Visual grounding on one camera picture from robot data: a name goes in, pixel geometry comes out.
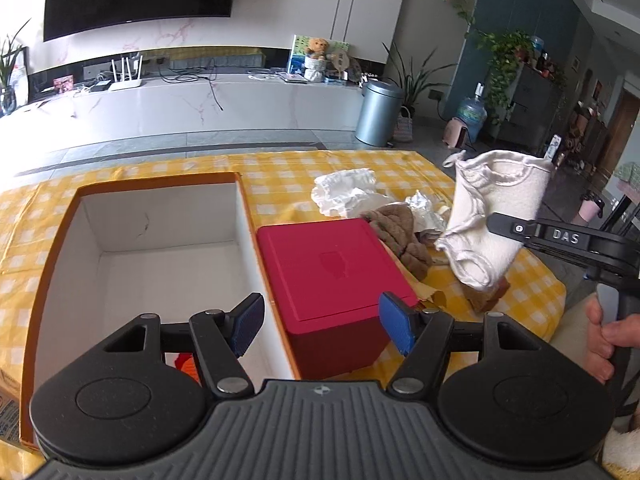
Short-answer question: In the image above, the yellow checkered tablecloth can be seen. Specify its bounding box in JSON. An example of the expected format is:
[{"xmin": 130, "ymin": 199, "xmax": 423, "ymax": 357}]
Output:
[{"xmin": 1, "ymin": 151, "xmax": 566, "ymax": 479}]

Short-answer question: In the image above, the dark storage cabinet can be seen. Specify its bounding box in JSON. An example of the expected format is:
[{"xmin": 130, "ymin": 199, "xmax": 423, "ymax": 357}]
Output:
[{"xmin": 497, "ymin": 66, "xmax": 563, "ymax": 155}]

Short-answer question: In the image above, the blue water jug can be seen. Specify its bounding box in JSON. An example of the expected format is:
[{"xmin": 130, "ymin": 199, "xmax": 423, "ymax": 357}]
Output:
[{"xmin": 456, "ymin": 82, "xmax": 487, "ymax": 144}]

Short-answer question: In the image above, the colourful picture book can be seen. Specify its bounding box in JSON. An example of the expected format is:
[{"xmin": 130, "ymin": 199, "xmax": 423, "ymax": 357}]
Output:
[{"xmin": 286, "ymin": 35, "xmax": 350, "ymax": 75}]

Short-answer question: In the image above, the white marble tv console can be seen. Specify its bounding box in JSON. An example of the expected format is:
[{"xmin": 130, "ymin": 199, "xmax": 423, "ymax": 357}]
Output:
[{"xmin": 1, "ymin": 74, "xmax": 363, "ymax": 164}]

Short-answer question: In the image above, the pink photo card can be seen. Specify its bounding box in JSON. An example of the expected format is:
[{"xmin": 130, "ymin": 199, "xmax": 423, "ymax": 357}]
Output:
[{"xmin": 52, "ymin": 75, "xmax": 75, "ymax": 93}]

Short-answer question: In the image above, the white cotton garment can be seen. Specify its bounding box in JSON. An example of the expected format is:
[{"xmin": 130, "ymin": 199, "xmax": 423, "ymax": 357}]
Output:
[{"xmin": 434, "ymin": 148, "xmax": 554, "ymax": 293}]

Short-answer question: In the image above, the brown knitted plush scarf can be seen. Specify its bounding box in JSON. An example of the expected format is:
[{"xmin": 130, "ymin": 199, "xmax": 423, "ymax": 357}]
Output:
[{"xmin": 360, "ymin": 203, "xmax": 433, "ymax": 281}]

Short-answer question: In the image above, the teddy bear toy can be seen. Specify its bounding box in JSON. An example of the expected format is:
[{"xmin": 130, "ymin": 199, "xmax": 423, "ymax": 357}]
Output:
[{"xmin": 304, "ymin": 38, "xmax": 330, "ymax": 82}]

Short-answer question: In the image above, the green plant in glass vase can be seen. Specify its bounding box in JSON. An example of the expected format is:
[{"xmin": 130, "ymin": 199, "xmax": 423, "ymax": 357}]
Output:
[{"xmin": 0, "ymin": 21, "xmax": 29, "ymax": 116}]

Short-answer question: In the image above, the grey metal trash can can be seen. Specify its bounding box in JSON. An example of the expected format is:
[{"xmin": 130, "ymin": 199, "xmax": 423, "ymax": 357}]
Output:
[{"xmin": 355, "ymin": 80, "xmax": 404, "ymax": 148}]

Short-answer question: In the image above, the pink small heater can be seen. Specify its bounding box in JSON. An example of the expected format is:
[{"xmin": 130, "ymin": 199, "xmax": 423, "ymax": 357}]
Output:
[{"xmin": 442, "ymin": 117, "xmax": 468, "ymax": 150}]

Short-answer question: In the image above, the white crinkled plastic bag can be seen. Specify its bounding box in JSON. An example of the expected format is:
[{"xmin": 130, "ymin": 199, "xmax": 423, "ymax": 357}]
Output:
[{"xmin": 405, "ymin": 191, "xmax": 450, "ymax": 246}]

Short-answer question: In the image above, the black power cable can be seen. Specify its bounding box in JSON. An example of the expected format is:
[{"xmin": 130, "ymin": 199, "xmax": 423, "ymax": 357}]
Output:
[{"xmin": 156, "ymin": 58, "xmax": 226, "ymax": 113}]

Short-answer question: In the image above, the tall leafy floor plant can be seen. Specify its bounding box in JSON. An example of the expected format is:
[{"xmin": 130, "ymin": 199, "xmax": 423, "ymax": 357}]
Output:
[{"xmin": 383, "ymin": 40, "xmax": 457, "ymax": 117}]

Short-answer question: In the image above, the woven basket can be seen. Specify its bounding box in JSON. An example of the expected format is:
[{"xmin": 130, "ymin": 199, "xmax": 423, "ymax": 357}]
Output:
[{"xmin": 393, "ymin": 106, "xmax": 413, "ymax": 143}]

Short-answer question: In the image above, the hanging green ivy plant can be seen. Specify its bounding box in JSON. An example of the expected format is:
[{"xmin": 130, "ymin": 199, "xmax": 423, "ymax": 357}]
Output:
[{"xmin": 445, "ymin": 0, "xmax": 532, "ymax": 117}]

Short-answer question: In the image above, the white ruffled cloth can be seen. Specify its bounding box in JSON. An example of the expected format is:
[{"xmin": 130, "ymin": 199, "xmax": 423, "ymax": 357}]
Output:
[{"xmin": 311, "ymin": 168, "xmax": 396, "ymax": 219}]

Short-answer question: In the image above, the brown bear-shaped sponge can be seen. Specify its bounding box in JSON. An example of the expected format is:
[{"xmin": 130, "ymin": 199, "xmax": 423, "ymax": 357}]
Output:
[{"xmin": 461, "ymin": 276, "xmax": 510, "ymax": 313}]

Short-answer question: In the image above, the person's right hand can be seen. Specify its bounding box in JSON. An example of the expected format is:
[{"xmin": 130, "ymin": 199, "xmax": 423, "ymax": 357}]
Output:
[{"xmin": 585, "ymin": 294, "xmax": 640, "ymax": 384}]

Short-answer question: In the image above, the red box lid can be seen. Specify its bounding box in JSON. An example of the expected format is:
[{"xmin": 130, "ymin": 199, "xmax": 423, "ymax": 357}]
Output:
[{"xmin": 256, "ymin": 219, "xmax": 419, "ymax": 379}]

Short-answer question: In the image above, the white wifi router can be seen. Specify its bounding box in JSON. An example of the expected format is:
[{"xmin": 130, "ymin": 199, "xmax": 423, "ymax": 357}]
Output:
[{"xmin": 110, "ymin": 56, "xmax": 142, "ymax": 91}]

